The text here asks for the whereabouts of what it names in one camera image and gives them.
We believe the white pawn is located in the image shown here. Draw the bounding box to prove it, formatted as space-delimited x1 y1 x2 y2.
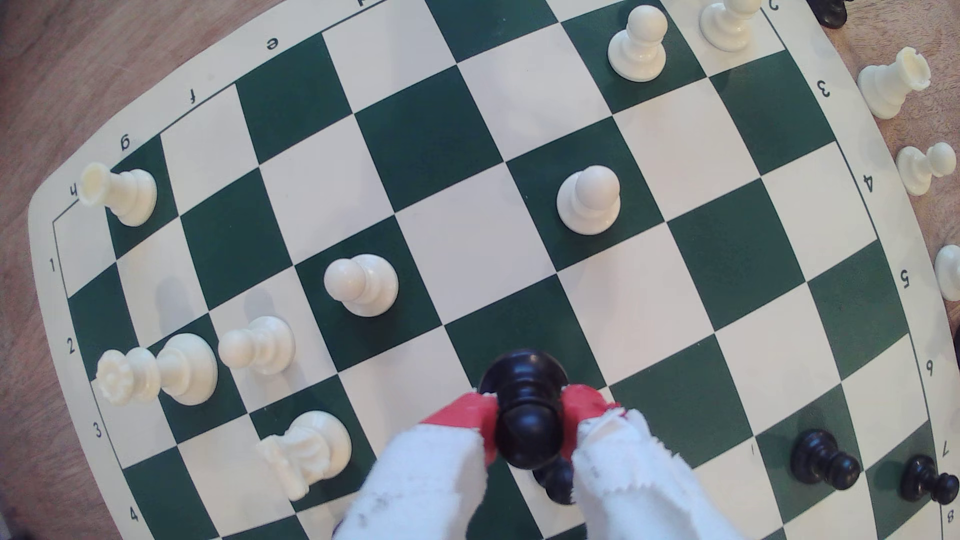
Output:
556 165 623 237
217 315 297 376
323 253 400 318
896 141 958 198
699 0 763 54
607 4 669 84

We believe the black pawn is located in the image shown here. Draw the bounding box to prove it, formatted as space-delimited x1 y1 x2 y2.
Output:
899 454 960 506
806 0 852 30
477 348 571 471
789 429 862 492
531 453 577 506

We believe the white chess piece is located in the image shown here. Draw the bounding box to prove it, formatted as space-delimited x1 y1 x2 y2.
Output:
934 244 960 303

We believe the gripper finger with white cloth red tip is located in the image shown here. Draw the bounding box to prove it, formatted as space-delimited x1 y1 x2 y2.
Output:
559 383 745 540
333 391 501 540

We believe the white rook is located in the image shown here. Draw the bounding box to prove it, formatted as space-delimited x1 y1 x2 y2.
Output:
857 46 933 121
78 162 159 228

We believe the white knight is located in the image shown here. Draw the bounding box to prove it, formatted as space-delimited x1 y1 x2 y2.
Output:
256 410 353 502

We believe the white queen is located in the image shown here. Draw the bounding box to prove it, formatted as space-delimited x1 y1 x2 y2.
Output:
95 333 219 408

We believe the green white chessboard mat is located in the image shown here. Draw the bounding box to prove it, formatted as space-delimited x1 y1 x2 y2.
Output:
26 0 960 540

